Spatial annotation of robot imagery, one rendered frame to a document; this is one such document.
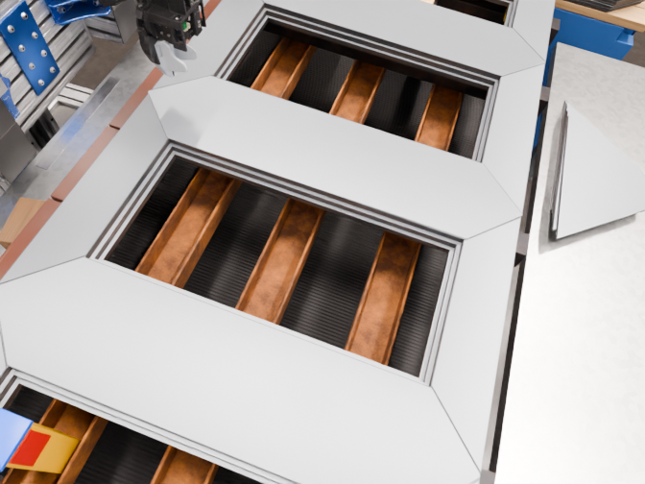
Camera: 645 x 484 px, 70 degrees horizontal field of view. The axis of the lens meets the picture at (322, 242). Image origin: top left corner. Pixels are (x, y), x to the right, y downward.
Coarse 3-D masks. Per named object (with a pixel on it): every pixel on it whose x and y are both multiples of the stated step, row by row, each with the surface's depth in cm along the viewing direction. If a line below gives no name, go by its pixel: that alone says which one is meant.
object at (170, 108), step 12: (180, 84) 91; (192, 84) 92; (204, 84) 92; (168, 96) 89; (180, 96) 90; (192, 96) 90; (156, 108) 88; (168, 108) 88; (180, 108) 88; (168, 120) 86; (168, 132) 85
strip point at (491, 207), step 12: (480, 180) 86; (492, 180) 87; (480, 192) 85; (492, 192) 85; (504, 192) 85; (480, 204) 84; (492, 204) 84; (504, 204) 84; (480, 216) 82; (492, 216) 83; (504, 216) 83; (516, 216) 83; (468, 228) 81; (480, 228) 81; (492, 228) 81
